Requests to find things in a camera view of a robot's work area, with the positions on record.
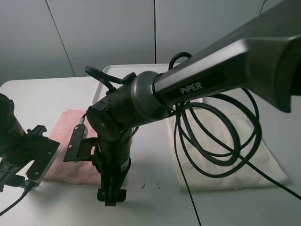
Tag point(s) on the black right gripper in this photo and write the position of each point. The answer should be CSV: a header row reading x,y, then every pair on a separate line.
x,y
112,161

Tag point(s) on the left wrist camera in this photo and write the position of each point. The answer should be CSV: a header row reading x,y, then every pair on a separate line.
x,y
41,165

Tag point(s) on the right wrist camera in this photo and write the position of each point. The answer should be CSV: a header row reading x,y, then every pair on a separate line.
x,y
80,146

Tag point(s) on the white towel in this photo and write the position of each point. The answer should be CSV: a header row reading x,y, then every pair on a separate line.
x,y
245,177

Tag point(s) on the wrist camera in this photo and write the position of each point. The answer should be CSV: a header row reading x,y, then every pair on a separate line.
x,y
41,165
80,146

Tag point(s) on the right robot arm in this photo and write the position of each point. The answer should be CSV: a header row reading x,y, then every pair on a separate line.
x,y
262,57

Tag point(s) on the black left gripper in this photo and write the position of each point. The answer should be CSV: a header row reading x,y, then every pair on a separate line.
x,y
17,159

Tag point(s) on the pink towel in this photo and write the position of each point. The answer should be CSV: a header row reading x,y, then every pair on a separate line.
x,y
67,132

